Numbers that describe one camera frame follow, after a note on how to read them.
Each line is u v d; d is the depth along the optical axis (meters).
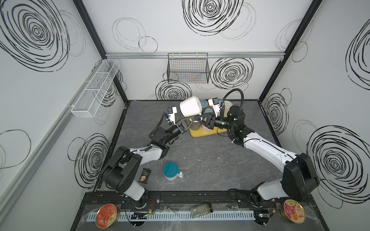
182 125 0.68
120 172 0.44
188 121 0.71
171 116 0.71
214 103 0.65
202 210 0.68
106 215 0.67
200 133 1.00
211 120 0.64
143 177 0.81
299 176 0.41
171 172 0.76
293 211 0.68
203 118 0.70
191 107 0.67
